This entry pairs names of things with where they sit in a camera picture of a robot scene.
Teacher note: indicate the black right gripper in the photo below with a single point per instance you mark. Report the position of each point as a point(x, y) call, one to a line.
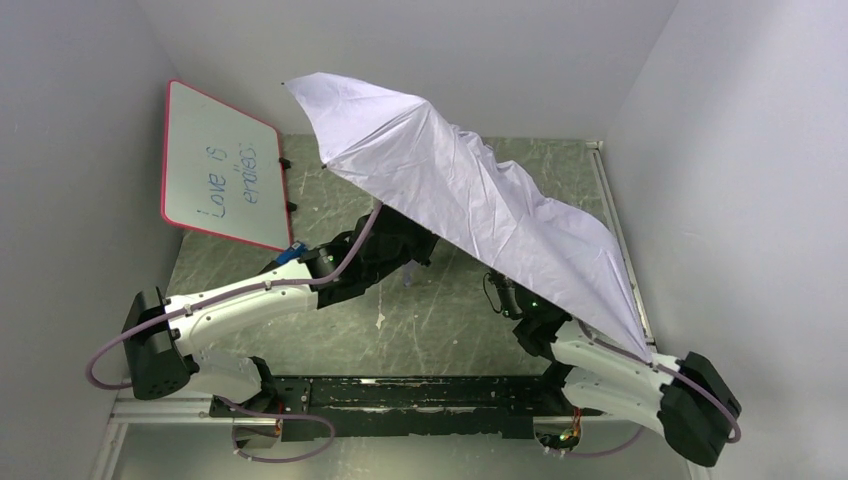
point(541, 322)

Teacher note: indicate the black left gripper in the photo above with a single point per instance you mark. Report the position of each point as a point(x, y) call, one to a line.
point(411, 245)

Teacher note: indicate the light purple folding umbrella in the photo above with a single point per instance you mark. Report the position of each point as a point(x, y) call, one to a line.
point(398, 148)

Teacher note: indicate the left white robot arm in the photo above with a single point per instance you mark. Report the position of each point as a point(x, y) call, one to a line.
point(169, 349)

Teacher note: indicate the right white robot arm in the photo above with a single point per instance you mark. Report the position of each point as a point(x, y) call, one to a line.
point(686, 401)

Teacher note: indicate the blue whiteboard marker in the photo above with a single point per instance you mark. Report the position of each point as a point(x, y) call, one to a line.
point(294, 251)

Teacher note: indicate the red framed whiteboard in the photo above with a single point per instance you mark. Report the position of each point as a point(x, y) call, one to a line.
point(222, 172)

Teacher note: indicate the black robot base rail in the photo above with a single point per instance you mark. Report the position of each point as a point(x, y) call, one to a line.
point(513, 407)

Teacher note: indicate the aluminium frame rail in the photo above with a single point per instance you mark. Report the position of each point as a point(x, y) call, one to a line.
point(181, 408)

